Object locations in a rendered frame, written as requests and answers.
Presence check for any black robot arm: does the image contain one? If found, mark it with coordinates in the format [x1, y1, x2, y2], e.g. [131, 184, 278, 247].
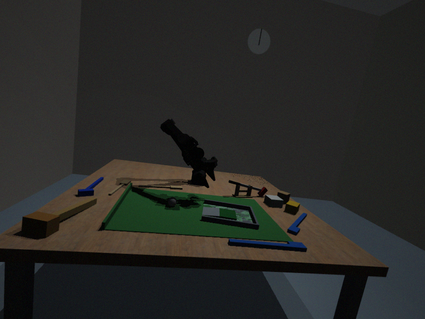
[160, 119, 218, 172]

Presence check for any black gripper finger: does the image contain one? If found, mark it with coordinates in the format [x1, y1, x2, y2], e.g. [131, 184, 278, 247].
[205, 168, 215, 181]
[195, 175, 209, 188]

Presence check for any green flat mat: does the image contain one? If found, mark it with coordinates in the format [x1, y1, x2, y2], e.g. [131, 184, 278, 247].
[100, 187, 294, 242]

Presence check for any yellow rectangular block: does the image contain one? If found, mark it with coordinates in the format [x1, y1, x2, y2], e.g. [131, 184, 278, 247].
[284, 200, 300, 215]

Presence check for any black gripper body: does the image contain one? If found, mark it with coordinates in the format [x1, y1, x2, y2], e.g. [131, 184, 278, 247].
[192, 157, 211, 181]

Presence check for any tan square block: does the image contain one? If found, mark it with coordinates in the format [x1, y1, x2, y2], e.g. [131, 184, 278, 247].
[277, 191, 290, 204]

